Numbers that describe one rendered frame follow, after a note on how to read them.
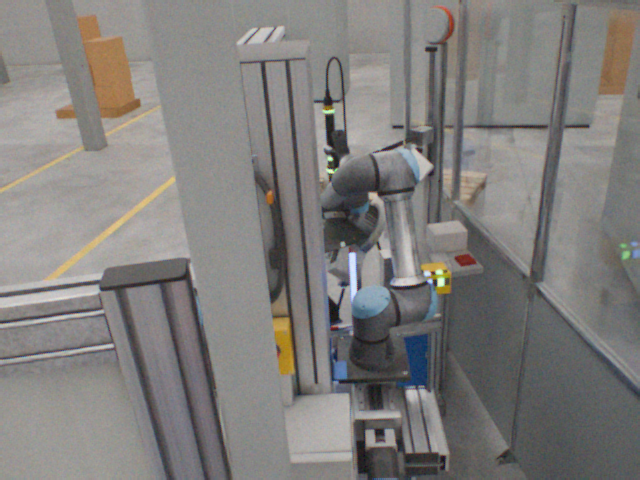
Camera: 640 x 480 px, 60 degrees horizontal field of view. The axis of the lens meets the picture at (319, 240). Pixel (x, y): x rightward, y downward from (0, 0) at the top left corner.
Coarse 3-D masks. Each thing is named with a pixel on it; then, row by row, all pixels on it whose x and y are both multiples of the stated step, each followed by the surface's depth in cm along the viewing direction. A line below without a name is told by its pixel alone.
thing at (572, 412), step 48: (480, 240) 265; (480, 288) 273; (480, 336) 281; (576, 336) 193; (480, 384) 290; (528, 384) 235; (576, 384) 197; (528, 432) 241; (576, 432) 201; (624, 432) 173
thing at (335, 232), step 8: (328, 224) 233; (336, 224) 232; (344, 224) 232; (352, 224) 232; (328, 232) 228; (336, 232) 227; (344, 232) 226; (352, 232) 226; (360, 232) 225; (328, 240) 224; (336, 240) 223; (344, 240) 221; (360, 240) 219; (328, 248) 220; (336, 248) 219
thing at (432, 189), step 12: (444, 48) 254; (444, 60) 257; (444, 72) 260; (444, 84) 262; (444, 96) 265; (444, 108) 268; (432, 144) 275; (432, 156) 277; (432, 168) 280; (432, 180) 283; (432, 192) 286; (432, 204) 289; (432, 216) 292
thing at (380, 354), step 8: (352, 344) 175; (360, 344) 172; (368, 344) 170; (376, 344) 170; (384, 344) 171; (392, 344) 175; (352, 352) 175; (360, 352) 173; (368, 352) 171; (376, 352) 171; (384, 352) 171; (392, 352) 174; (352, 360) 175; (360, 360) 173; (368, 360) 171; (376, 360) 171; (384, 360) 172; (392, 360) 174; (360, 368) 173; (368, 368) 172; (376, 368) 172; (384, 368) 173
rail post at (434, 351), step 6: (432, 336) 230; (438, 336) 230; (432, 342) 231; (438, 342) 232; (432, 348) 233; (438, 348) 233; (432, 354) 234; (438, 354) 234; (432, 360) 235; (438, 360) 236; (432, 366) 237; (438, 366) 237; (432, 372) 238; (438, 372) 239; (432, 378) 240; (438, 378) 240; (432, 384) 242; (438, 384) 242
